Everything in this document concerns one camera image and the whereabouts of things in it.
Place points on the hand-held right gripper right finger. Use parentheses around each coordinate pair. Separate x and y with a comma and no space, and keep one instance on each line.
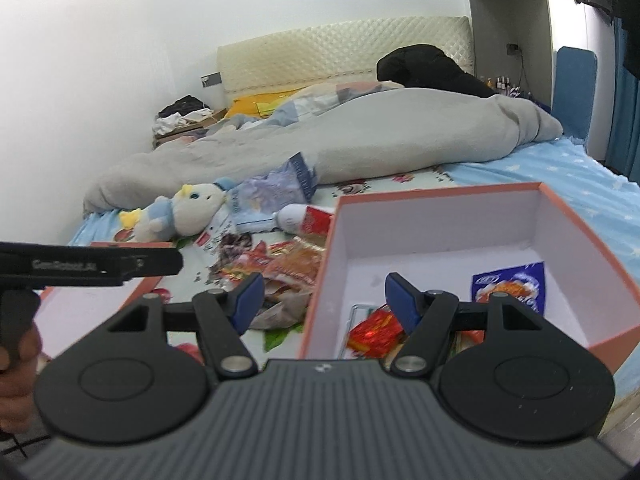
(402,300)

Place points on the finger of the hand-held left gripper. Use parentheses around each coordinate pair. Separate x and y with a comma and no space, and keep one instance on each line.
(157,262)

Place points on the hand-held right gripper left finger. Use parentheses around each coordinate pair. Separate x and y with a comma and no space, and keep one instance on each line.
(248,300)

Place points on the orange brown snack packet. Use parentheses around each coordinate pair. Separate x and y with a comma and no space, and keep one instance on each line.
(290,262)

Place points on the orange cardboard box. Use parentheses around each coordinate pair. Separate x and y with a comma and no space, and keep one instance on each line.
(450,240)

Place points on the blue snack packet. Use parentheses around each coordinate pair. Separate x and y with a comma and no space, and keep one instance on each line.
(505,285)

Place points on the person's left hand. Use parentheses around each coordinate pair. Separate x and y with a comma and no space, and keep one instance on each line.
(20,400)

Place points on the crumpled clear wrapper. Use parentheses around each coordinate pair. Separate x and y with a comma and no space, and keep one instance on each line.
(285,307)

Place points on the orange box lid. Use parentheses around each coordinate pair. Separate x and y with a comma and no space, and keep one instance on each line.
(75,315)

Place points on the white red label packet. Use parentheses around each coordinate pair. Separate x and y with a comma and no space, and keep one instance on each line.
(207,239)

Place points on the white blue plush toy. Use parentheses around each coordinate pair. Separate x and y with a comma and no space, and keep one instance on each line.
(195,210)

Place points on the red white snack tube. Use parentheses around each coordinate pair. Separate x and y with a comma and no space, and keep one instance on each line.
(292,217)

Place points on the blue white plastic bag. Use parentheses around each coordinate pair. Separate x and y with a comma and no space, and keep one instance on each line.
(270,195)

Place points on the fruit printed mat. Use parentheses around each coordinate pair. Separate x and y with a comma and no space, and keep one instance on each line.
(400,180)

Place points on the white cloth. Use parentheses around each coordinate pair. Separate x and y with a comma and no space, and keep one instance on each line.
(170,122)

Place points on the brown cardboard box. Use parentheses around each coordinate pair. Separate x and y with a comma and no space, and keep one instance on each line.
(210,116)

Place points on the black cloth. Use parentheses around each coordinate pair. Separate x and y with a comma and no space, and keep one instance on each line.
(182,105)

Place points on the grey duvet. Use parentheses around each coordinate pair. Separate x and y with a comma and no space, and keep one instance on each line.
(390,130)

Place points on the yellow pillow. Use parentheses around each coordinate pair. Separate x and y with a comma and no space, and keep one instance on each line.
(245,106)

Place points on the black clothing pile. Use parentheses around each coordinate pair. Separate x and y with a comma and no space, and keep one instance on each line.
(425,67)

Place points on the group of small bottles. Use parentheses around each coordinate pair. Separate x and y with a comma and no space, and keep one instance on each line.
(505,85)

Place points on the cream padded headboard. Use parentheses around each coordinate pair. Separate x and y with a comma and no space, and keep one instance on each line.
(325,47)

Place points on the blue chair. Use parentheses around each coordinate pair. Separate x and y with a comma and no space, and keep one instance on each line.
(575,90)

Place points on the blue curtain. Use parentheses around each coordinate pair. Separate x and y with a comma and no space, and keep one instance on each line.
(625,125)

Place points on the white bedside cabinet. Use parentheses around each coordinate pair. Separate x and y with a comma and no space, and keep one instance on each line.
(530,15)

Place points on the grey wall plate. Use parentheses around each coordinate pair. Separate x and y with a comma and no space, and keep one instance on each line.
(211,80)

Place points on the black wall outlet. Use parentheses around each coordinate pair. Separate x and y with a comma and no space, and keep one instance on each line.
(513,49)

